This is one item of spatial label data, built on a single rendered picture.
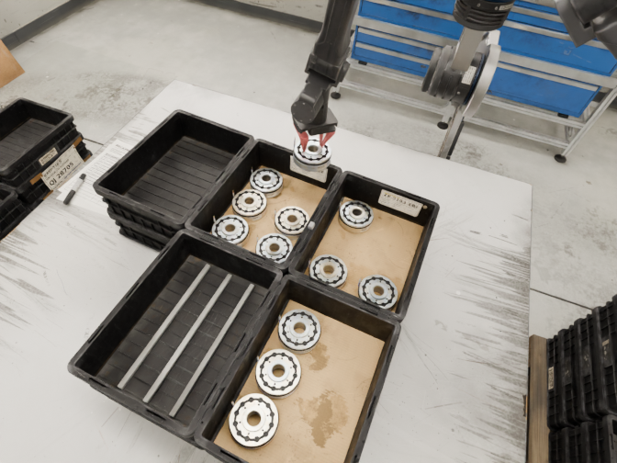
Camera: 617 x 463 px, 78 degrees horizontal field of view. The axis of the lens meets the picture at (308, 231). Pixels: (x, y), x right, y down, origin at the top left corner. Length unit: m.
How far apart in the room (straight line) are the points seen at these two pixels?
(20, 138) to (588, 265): 2.99
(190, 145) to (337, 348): 0.84
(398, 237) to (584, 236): 1.78
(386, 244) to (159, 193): 0.71
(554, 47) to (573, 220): 1.02
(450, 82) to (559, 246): 1.63
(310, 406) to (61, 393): 0.63
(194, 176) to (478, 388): 1.04
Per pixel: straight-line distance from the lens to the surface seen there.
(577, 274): 2.60
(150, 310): 1.05
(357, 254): 1.11
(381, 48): 2.86
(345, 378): 0.96
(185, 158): 1.37
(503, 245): 1.48
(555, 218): 2.79
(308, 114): 0.87
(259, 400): 0.91
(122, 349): 1.03
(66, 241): 1.43
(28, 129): 2.28
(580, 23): 0.66
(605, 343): 1.73
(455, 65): 1.22
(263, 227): 1.14
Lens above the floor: 1.74
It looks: 54 degrees down
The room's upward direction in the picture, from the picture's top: 6 degrees clockwise
